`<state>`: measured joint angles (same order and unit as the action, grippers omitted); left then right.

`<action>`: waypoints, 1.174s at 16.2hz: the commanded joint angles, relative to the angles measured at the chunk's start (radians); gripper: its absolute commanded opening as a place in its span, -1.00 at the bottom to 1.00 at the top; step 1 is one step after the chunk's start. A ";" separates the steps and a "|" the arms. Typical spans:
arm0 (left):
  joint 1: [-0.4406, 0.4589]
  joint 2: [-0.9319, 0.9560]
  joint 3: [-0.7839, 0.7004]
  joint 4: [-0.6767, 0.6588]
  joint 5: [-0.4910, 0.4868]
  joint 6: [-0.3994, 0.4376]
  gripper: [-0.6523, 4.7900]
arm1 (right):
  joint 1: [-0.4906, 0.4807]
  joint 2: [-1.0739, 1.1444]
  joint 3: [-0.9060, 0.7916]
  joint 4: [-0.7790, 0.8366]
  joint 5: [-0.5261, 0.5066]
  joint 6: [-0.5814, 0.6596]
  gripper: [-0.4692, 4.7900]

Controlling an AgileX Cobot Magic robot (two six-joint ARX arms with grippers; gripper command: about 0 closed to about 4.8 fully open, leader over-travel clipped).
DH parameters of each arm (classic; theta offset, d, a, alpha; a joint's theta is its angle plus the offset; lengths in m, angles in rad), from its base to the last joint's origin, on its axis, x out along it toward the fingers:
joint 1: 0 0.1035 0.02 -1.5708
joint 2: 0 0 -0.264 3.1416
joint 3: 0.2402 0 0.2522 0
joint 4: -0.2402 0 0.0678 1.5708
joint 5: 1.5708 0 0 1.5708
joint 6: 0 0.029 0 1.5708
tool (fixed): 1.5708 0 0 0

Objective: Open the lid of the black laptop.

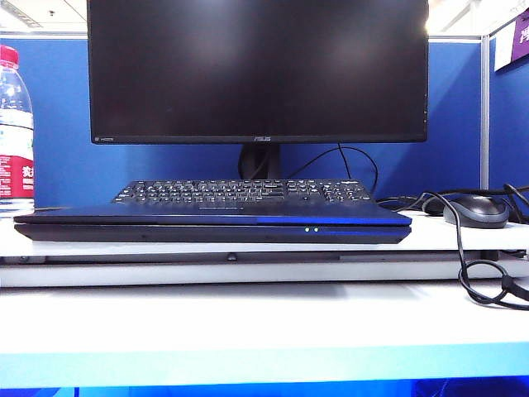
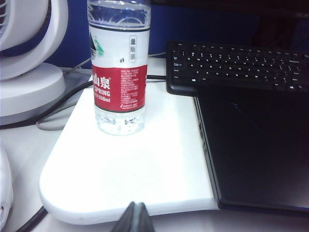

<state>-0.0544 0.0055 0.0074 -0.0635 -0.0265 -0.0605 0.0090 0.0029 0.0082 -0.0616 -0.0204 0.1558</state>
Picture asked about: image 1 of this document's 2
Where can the aluminium partition post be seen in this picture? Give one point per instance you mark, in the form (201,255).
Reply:
(485,124)

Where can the black Hasee laptop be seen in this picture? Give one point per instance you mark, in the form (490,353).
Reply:
(165,235)

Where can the narrow blue partition panel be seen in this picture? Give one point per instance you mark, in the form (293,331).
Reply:
(508,124)

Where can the black grey computer mouse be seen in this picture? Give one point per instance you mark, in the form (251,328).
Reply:
(475,211)

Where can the purple white poster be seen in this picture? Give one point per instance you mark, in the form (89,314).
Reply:
(522,37)

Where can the black ASUS monitor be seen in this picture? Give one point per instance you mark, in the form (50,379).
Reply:
(248,62)

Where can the black desktop keyboard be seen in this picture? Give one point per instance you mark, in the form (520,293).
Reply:
(248,192)

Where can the clear water bottle red cap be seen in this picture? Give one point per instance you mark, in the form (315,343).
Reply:
(14,124)

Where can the wide blue partition panel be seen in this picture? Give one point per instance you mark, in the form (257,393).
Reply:
(62,165)

